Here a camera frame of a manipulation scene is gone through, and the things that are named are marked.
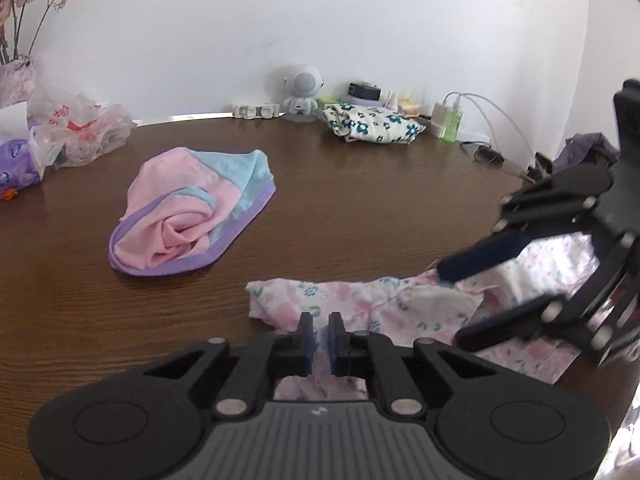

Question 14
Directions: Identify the small black camera box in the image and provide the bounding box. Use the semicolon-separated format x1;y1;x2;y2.
348;81;382;102

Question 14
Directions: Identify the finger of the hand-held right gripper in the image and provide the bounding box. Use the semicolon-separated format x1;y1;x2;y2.
435;164;616;284
455;232;640;366

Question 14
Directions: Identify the white plastic bracket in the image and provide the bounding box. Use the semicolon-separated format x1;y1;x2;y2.
232;102;281;120

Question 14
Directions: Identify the green liquid bottle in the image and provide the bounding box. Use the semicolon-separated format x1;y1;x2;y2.
445;106;464;142

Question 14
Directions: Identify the pink blue purple garment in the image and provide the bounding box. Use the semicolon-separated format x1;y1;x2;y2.
109;147;277;278

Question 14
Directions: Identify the pink floral white dress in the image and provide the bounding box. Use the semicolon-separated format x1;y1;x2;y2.
245;232;608;402

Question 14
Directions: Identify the purple puffer jacket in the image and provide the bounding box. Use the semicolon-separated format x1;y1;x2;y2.
552;132;621;174

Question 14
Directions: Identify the white robot speaker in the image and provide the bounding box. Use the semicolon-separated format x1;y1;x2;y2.
282;63;326;124

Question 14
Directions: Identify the white charging cable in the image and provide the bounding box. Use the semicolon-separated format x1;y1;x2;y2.
445;91;540;177

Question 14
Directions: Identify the black cable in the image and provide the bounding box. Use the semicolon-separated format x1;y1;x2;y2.
460;141;504;165

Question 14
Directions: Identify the white charger plug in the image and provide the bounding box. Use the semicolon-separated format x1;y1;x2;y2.
431;102;453;139

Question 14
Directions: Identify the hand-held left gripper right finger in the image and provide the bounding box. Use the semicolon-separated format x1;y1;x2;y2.
327;312;497;419

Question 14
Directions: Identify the pink mottled vase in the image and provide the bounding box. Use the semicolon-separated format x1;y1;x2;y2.
0;55;39;109

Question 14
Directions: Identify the purple tissue pack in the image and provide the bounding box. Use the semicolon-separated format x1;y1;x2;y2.
0;137;46;194

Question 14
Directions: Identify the clear plastic bag red print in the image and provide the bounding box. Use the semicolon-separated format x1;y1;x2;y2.
27;80;137;169

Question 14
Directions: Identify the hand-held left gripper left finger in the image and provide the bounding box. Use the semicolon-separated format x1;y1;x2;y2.
142;312;316;419

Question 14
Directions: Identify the folded teal flower print cloth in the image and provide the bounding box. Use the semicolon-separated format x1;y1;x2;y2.
322;102;427;146

